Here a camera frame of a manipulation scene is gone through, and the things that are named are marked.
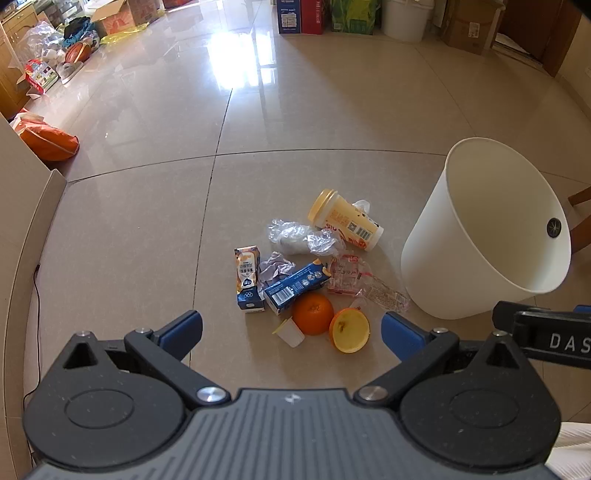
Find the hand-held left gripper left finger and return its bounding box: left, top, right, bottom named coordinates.
left=62, top=310, right=230, bottom=409

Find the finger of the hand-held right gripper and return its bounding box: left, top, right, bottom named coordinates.
left=492, top=300, right=532, bottom=343

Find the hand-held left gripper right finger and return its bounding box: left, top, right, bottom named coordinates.
left=355, top=311, right=529, bottom=409

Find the clear plastic wrapper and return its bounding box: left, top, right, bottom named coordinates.
left=353, top=277, right=411, bottom=315

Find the orange peel half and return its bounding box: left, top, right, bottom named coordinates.
left=329, top=308, right=372, bottom=354

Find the white plastic trash bin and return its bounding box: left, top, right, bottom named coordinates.
left=400, top=137, right=573, bottom=320

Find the clear wrapper red print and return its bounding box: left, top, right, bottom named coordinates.
left=327, top=256, right=371, bottom=297

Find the small orange blue milk carton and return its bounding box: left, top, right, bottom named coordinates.
left=233, top=246, right=267, bottom=315

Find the orange fruit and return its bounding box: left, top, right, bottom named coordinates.
left=293, top=292, right=335, bottom=336

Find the small white plastic cup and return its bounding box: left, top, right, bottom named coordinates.
left=271, top=318, right=307, bottom=349

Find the white paper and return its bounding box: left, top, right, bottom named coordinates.
left=257, top=251, right=296, bottom=284

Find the blue drink carton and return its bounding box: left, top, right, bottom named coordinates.
left=263, top=259, right=332, bottom=316

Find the clear plastic bag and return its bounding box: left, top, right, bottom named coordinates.
left=267, top=218, right=345, bottom=257

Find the white cloth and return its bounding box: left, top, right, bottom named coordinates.
left=551, top=419, right=591, bottom=480

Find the wooden chair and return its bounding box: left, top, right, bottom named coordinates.
left=567, top=185, right=591, bottom=254

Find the orange fabric bag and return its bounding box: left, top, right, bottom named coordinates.
left=17, top=113, right=81, bottom=162

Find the colourful printed toy box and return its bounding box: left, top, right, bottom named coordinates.
left=24, top=59, right=59, bottom=96

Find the brown cardboard box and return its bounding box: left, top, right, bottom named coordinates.
left=442, top=0, right=503, bottom=56

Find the basketball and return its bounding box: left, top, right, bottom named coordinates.
left=64, top=41, right=93, bottom=64

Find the yellow plastic bag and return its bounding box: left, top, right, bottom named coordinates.
left=100, top=25, right=149, bottom=45

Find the white plastic bucket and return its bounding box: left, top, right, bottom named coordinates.
left=382, top=0, right=435, bottom=44

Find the clear plastic bags pile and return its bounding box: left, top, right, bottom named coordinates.
left=19, top=22, right=66, bottom=66

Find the red printed cardboard box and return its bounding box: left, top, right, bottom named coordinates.
left=126, top=0, right=163, bottom=27

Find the open cardboard box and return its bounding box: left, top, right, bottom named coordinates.
left=87, top=0, right=132, bottom=37

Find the green carton box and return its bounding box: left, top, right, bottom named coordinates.
left=329, top=0, right=382, bottom=36

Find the wooden cabinet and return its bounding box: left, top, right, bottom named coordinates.
left=0, top=6, right=40, bottom=117

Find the blue carton box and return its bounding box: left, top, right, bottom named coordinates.
left=277, top=0, right=324, bottom=35

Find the wooden door frame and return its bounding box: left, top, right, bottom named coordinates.
left=495, top=0, right=583, bottom=78

